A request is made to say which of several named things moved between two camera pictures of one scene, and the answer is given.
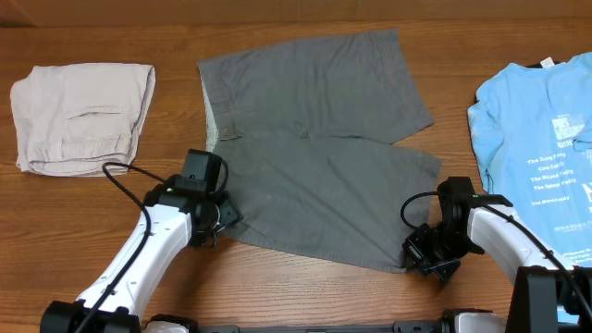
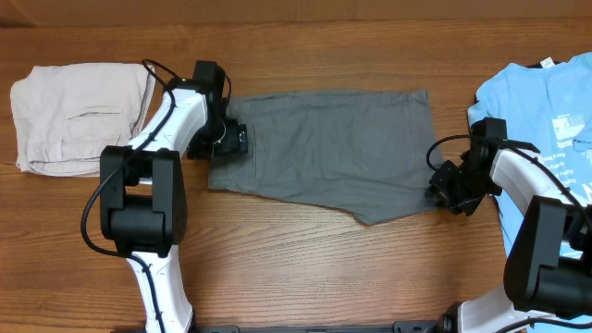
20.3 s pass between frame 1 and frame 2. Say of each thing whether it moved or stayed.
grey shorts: moved
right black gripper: moved
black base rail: stayed
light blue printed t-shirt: stayed
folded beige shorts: stayed
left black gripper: moved
